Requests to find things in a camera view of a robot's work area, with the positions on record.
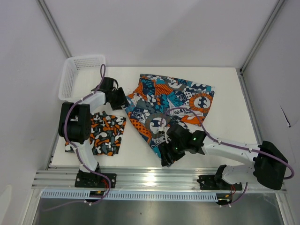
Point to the blue orange patterned shorts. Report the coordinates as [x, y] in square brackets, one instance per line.
[160, 101]

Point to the aluminium mounting rail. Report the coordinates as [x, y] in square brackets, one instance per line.
[128, 179]

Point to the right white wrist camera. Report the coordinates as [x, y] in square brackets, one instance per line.
[163, 131]

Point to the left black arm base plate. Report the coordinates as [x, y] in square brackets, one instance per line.
[91, 180]

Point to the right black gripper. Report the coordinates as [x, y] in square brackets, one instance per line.
[169, 153]

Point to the white plastic basket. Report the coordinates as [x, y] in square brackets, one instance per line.
[79, 76]

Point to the orange black camo shorts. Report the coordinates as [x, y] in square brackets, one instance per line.
[106, 133]

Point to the aluminium frame post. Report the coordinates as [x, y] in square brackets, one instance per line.
[54, 27]
[263, 34]

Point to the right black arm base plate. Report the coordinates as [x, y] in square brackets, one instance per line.
[208, 182]

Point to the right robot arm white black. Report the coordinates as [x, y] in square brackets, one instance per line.
[263, 163]

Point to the left aluminium frame post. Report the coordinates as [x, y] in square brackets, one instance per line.
[54, 27]

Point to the white slotted cable duct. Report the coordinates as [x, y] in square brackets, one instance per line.
[131, 195]

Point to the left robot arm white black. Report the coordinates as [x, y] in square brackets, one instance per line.
[88, 133]

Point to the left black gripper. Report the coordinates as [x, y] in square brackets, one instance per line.
[119, 99]

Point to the right aluminium frame post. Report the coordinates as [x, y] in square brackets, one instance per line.
[263, 34]

